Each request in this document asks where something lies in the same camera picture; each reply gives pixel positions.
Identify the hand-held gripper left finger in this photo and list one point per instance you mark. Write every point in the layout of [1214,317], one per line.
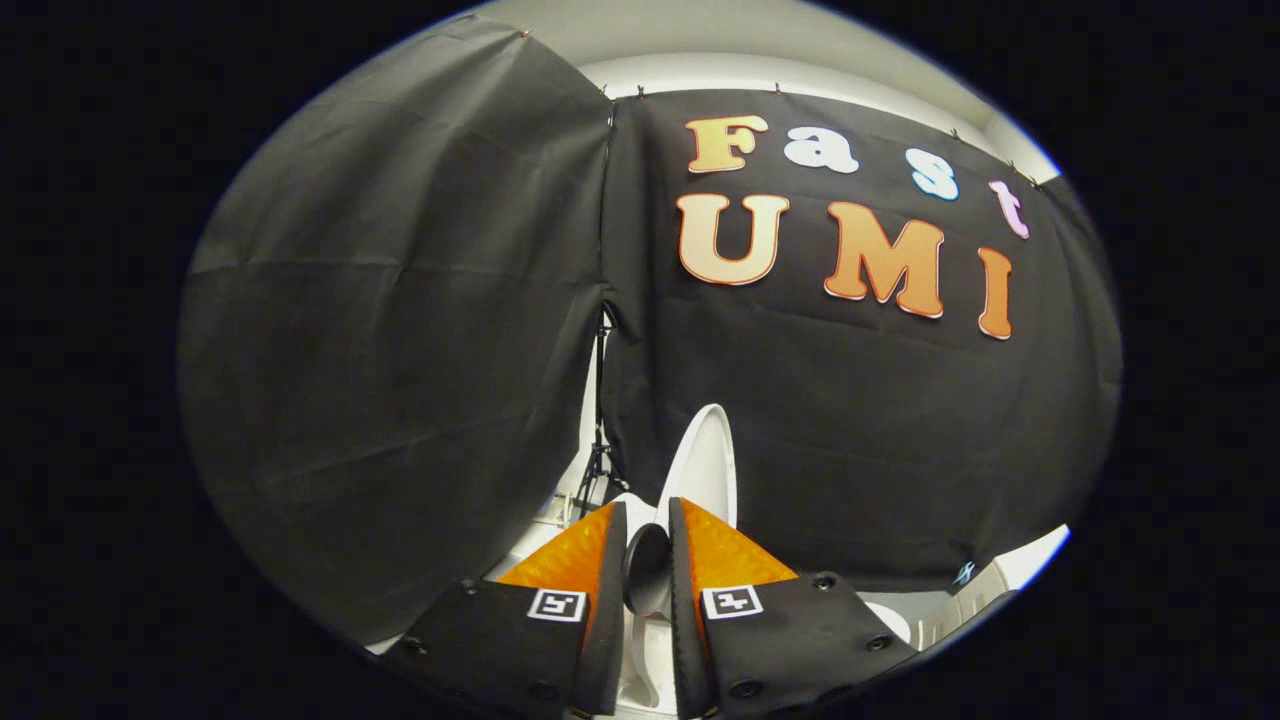
[608,630]

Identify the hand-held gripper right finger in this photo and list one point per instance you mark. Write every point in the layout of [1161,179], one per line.
[688,640]

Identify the white toilet lid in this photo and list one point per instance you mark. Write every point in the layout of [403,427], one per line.
[705,470]

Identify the white toilet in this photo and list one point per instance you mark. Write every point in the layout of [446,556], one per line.
[645,660]

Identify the black tripod stand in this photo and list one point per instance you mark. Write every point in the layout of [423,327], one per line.
[603,440]

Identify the black backdrop cloth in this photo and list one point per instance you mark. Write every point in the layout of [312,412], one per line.
[400,350]

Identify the white drawer cabinet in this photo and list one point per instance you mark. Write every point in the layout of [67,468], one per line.
[1030,560]

